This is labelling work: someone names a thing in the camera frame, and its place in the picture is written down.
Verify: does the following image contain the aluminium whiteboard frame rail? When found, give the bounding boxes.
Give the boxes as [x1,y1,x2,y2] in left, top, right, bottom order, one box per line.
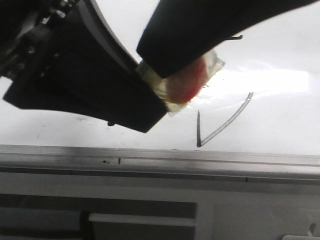
[0,144,320,184]

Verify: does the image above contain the white glossy whiteboard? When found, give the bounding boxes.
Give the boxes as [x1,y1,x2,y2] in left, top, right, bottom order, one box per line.
[0,2,320,155]

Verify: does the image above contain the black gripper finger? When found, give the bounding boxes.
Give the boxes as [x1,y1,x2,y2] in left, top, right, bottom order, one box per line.
[3,0,167,133]
[136,0,313,78]

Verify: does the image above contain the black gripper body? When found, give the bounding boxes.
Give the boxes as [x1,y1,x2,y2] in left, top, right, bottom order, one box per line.
[0,0,83,80]

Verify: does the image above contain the white black-tipped whiteboard marker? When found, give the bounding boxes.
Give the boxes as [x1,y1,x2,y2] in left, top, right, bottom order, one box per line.
[136,49,225,116]

